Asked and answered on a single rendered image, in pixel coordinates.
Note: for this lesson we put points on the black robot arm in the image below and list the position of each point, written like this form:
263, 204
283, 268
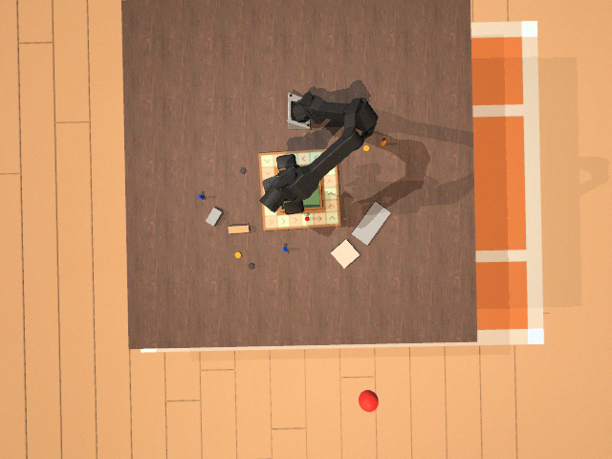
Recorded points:
298, 183

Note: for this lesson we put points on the beige flat square tile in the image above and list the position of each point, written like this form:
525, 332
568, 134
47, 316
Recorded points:
345, 253

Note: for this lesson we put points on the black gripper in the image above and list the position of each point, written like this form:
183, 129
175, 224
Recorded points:
282, 162

